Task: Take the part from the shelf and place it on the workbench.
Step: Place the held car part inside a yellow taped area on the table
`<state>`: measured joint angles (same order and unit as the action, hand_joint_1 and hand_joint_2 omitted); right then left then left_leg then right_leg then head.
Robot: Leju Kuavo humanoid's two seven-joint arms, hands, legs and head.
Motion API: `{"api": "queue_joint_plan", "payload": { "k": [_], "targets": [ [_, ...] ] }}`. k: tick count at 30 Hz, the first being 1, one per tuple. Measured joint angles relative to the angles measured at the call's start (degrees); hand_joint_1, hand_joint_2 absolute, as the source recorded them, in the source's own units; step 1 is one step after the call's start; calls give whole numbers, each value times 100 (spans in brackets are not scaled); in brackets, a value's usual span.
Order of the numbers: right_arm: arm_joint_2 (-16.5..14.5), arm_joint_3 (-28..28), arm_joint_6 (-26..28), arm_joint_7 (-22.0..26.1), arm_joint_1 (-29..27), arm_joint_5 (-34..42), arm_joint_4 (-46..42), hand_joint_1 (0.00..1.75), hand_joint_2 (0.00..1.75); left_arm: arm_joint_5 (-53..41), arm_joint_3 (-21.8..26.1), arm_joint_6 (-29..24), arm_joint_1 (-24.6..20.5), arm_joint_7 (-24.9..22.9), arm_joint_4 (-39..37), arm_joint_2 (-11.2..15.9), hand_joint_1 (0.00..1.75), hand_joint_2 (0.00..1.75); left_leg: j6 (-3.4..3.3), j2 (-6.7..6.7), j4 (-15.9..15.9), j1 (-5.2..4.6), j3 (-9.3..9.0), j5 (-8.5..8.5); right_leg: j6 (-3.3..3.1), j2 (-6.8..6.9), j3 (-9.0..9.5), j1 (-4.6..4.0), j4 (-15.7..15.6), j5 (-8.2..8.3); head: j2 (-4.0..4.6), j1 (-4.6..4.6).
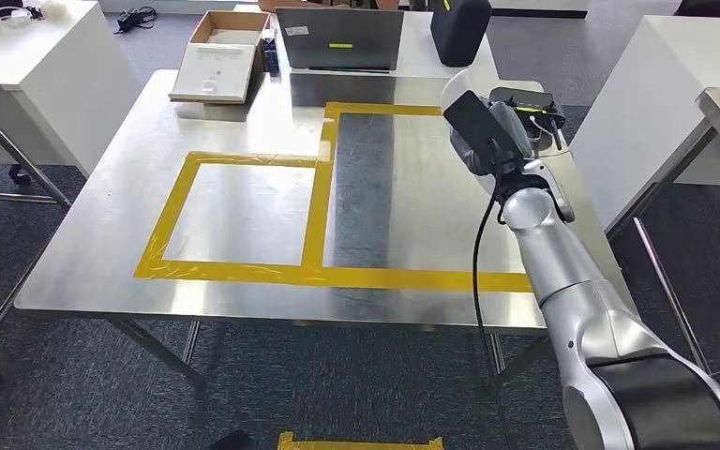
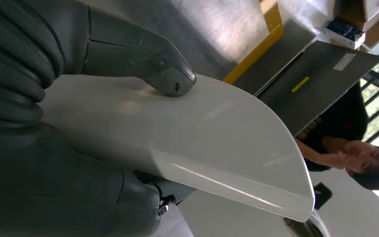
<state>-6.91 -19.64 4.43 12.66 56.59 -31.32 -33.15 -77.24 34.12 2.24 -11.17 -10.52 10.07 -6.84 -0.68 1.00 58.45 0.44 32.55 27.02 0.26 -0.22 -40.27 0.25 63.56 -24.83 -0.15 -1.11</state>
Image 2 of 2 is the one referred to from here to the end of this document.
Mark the grey desk panel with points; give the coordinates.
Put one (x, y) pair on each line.
(333, 95)
(274, 59)

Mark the blue and white box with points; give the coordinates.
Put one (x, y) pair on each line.
(343, 31)

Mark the person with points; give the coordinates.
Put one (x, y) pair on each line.
(340, 121)

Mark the black square plate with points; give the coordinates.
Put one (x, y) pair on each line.
(322, 196)

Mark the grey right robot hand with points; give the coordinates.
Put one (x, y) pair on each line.
(62, 196)

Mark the black window frame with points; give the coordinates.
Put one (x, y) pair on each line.
(372, 78)

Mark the yellow floor tape strip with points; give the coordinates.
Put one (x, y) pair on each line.
(258, 49)

